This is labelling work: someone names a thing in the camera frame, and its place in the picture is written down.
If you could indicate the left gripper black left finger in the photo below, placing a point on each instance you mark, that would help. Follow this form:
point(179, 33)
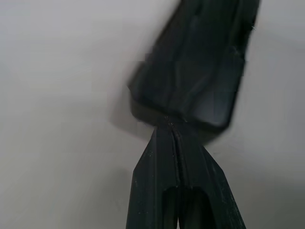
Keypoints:
point(150, 181)

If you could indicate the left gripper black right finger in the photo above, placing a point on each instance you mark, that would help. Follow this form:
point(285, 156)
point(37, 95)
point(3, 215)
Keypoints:
point(209, 181)

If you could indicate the screwdriver bit case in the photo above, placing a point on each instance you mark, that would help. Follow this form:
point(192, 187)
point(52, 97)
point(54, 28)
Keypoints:
point(190, 71)

